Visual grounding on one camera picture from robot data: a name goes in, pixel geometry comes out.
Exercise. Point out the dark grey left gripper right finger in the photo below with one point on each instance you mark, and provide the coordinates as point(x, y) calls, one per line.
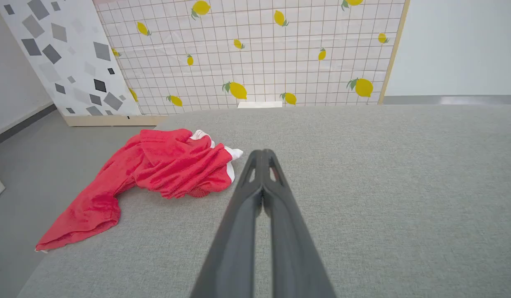
point(296, 256)

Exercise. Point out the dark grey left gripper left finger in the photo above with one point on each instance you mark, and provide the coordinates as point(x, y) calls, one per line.
point(234, 248)

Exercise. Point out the red knit garment white lining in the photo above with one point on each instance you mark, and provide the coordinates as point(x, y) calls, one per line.
point(172, 165)

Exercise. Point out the grey fabric sofa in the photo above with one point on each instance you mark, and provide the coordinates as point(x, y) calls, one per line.
point(404, 186)

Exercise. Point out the lemon print grid panel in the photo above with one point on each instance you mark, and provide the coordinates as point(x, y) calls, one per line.
point(263, 58)

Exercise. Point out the grey terrazzo print panel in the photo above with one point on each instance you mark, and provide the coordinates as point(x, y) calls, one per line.
point(73, 58)

